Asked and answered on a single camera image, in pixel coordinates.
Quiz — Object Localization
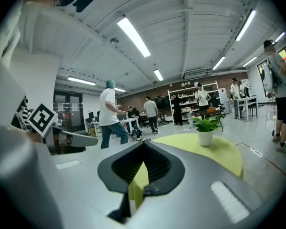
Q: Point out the round yellow-green table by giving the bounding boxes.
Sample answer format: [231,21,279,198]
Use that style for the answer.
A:
[128,134,244,211]

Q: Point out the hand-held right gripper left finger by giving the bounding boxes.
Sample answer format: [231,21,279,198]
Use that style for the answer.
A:
[0,124,146,229]

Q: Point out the dark glass double door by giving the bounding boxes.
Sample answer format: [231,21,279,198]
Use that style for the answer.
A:
[53,91,86,132]

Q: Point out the white hard-shell backpack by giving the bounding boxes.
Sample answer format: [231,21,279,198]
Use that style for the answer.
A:
[262,62,275,93]

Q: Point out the black and green backpack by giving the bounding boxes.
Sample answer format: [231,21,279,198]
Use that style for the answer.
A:
[131,128,143,142]

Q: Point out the black television screen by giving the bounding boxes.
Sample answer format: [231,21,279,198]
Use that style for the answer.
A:
[156,96,172,109]

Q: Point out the dark wooden table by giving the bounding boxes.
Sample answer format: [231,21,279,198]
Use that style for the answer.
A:
[192,108,226,132]

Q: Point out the ceiling air conditioner vent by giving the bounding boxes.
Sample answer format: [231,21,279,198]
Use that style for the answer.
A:
[184,68,210,80]

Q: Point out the green plant in white pot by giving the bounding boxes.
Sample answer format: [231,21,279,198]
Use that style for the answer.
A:
[192,117,222,147]

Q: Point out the person's cream shirt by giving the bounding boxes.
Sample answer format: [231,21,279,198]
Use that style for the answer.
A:
[0,0,27,128]

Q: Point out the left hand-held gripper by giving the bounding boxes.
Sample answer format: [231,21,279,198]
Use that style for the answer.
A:
[26,103,99,155]

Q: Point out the white fridge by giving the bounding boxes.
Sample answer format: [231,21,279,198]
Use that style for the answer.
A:
[218,87,229,107]

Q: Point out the white shelf unit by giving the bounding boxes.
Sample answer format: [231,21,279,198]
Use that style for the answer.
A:
[167,80,221,125]

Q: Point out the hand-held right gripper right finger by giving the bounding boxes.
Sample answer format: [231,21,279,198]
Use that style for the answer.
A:
[123,139,265,229]

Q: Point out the person's left forearm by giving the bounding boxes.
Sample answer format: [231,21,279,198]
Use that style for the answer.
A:
[21,130,43,144]

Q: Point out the white office desk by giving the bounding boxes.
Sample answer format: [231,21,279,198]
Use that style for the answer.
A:
[85,117,140,138]

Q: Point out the white metal table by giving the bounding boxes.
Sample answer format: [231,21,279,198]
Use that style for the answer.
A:
[237,94,258,122]

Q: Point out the black head-worn camera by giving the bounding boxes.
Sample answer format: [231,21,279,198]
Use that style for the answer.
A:
[72,0,96,13]

